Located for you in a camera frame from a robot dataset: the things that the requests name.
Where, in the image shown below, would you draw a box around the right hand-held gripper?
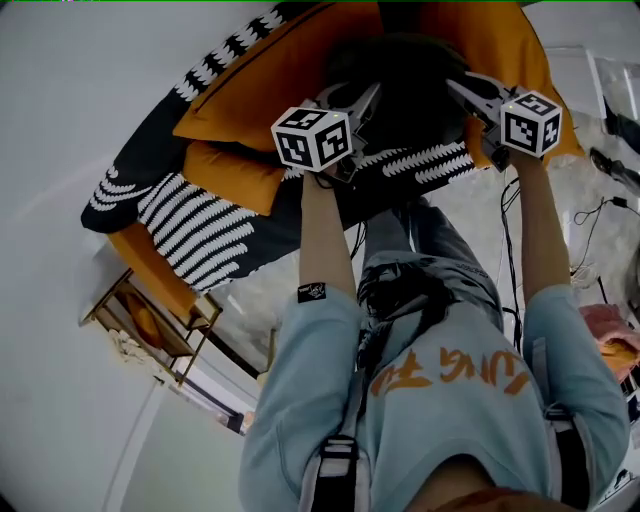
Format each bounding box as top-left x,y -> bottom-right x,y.
444,71 -> 564,174

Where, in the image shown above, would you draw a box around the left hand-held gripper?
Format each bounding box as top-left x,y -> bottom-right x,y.
270,81 -> 385,184

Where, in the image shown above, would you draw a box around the black backpack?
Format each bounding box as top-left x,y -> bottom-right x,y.
318,31 -> 475,162

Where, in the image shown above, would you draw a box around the person's left forearm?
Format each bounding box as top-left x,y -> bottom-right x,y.
297,168 -> 357,301

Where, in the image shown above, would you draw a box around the person's right forearm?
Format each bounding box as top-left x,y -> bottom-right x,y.
507,148 -> 574,306

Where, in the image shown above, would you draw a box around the small orange pillow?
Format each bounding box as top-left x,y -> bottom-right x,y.
180,140 -> 290,218

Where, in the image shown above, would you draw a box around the black shoe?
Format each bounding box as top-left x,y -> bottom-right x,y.
588,146 -> 640,197

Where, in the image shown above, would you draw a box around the grey jeans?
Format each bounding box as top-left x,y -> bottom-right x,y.
357,196 -> 505,331

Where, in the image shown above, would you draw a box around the black white striped blanket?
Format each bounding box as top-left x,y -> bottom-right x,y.
79,4 -> 476,295

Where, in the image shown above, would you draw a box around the pink cloth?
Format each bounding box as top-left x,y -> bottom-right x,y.
578,302 -> 640,384

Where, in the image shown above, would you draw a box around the wooden side rack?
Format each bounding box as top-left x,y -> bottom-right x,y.
78,268 -> 224,387

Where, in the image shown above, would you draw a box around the orange bag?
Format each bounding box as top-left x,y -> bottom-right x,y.
123,291 -> 165,347

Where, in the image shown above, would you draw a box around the light blue shirt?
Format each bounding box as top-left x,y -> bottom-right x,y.
238,284 -> 632,512

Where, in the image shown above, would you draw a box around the white cloth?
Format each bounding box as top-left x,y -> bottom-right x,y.
108,325 -> 167,382

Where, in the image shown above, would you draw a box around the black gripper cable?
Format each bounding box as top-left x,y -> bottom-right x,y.
498,176 -> 525,354
348,219 -> 370,261

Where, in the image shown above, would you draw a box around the black harness strap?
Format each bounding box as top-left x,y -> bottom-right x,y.
542,403 -> 601,509
299,433 -> 372,512

